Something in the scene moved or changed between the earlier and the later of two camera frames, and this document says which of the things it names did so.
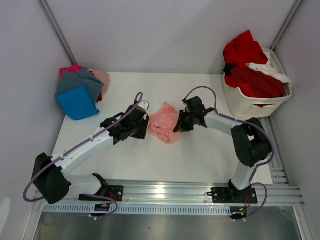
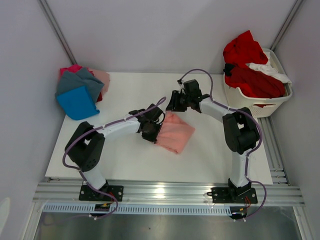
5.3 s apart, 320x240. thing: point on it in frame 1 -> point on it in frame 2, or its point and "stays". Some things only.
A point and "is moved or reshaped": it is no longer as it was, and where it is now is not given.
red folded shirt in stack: x=100 y=97 stays
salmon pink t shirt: x=161 y=124 is moved or reshaped
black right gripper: x=182 y=126 -> x=173 y=105
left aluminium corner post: x=58 y=31 stays
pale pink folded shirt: x=104 y=77 stays
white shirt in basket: x=267 y=68 stays
